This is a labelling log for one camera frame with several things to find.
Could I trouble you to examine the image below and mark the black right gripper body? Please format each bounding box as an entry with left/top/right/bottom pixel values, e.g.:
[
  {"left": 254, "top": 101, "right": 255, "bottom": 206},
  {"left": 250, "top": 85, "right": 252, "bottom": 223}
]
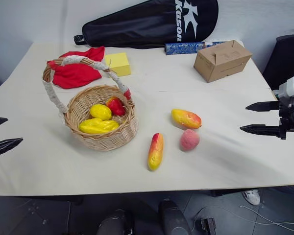
[{"left": 278, "top": 96, "right": 294, "bottom": 141}]

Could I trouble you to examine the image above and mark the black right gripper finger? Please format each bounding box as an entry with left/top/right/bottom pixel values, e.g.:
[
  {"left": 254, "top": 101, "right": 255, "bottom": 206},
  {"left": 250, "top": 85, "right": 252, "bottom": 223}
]
[
  {"left": 245, "top": 100, "right": 281, "bottom": 113},
  {"left": 240, "top": 124, "right": 282, "bottom": 137}
]

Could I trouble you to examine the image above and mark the yellow star fruit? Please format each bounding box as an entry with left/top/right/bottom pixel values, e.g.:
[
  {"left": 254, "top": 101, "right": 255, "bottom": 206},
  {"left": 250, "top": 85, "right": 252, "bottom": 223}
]
[{"left": 78, "top": 118, "right": 120, "bottom": 135}]

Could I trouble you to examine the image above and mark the black chair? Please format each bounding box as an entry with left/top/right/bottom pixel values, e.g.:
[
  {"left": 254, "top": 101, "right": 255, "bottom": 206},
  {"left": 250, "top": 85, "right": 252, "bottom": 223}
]
[{"left": 262, "top": 34, "right": 294, "bottom": 92}]

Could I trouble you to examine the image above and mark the brown cardboard box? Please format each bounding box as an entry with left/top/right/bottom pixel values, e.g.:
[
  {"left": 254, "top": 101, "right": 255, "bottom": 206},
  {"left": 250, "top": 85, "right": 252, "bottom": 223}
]
[{"left": 193, "top": 39, "right": 253, "bottom": 83}]

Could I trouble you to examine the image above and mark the white shoe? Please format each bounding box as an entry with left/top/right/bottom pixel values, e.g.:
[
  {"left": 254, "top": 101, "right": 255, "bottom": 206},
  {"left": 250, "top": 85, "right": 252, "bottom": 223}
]
[{"left": 242, "top": 189, "right": 261, "bottom": 206}]

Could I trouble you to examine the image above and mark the pink peach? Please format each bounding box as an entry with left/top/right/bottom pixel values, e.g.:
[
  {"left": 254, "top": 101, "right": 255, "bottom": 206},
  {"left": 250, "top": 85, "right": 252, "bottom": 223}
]
[{"left": 179, "top": 129, "right": 200, "bottom": 152}]

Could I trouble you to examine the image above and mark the plump yellow red mango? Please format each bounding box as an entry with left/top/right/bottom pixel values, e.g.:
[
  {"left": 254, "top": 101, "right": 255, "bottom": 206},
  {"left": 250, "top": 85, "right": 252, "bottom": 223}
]
[{"left": 171, "top": 108, "right": 202, "bottom": 130}]

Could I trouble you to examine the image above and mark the red cloth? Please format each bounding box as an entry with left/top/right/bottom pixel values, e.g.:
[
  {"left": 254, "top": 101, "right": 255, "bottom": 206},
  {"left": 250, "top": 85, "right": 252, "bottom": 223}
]
[{"left": 47, "top": 46, "right": 105, "bottom": 90}]

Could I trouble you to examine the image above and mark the blue patterned roll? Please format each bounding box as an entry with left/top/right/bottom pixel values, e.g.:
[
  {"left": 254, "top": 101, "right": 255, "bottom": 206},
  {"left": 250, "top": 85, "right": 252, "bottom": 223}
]
[{"left": 164, "top": 41, "right": 227, "bottom": 55}]

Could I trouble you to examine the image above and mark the yellow lemon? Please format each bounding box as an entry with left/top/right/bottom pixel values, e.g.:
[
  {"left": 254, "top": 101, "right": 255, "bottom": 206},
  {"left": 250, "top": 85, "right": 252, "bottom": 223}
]
[{"left": 89, "top": 104, "right": 113, "bottom": 121}]

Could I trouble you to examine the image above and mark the long yellow red mango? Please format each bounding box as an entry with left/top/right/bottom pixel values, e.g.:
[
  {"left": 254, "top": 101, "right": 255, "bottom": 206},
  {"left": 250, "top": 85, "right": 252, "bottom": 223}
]
[{"left": 147, "top": 133, "right": 164, "bottom": 171}]

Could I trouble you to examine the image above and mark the black floor pedal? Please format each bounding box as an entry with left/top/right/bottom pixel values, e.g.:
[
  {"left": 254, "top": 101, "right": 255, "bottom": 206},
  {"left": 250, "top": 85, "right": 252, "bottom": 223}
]
[{"left": 200, "top": 217, "right": 217, "bottom": 235}]

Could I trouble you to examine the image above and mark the red yellow apple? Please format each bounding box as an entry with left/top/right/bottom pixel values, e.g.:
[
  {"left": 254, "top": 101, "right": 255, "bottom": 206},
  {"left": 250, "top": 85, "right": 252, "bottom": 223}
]
[{"left": 105, "top": 96, "right": 126, "bottom": 116}]

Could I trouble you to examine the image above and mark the dark rounded shape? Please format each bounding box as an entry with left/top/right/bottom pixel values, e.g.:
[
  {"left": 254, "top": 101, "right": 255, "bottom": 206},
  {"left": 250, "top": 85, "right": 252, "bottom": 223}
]
[
  {"left": 97, "top": 209, "right": 136, "bottom": 235},
  {"left": 158, "top": 198, "right": 192, "bottom": 235}
]

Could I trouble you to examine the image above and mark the yellow sponge block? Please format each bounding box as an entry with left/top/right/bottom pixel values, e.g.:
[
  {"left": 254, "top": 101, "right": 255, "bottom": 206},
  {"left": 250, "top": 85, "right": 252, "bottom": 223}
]
[{"left": 104, "top": 52, "right": 132, "bottom": 77}]

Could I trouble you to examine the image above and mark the black racket bag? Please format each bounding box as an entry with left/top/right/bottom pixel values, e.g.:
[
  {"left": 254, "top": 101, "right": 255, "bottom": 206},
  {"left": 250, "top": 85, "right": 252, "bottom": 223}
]
[{"left": 73, "top": 0, "right": 220, "bottom": 49}]

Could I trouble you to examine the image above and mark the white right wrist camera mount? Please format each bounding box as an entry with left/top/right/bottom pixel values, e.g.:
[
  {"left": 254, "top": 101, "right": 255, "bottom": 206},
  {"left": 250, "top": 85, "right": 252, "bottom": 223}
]
[{"left": 278, "top": 76, "right": 294, "bottom": 101}]

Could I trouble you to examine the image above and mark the white floor cable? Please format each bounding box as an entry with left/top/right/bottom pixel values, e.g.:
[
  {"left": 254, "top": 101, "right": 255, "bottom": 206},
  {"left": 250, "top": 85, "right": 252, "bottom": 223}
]
[{"left": 239, "top": 204, "right": 294, "bottom": 226}]

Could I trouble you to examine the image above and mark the wicker basket with wrapped handle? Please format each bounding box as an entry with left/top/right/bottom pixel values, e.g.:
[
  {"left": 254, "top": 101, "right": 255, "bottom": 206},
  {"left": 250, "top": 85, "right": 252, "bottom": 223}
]
[{"left": 42, "top": 55, "right": 139, "bottom": 151}]

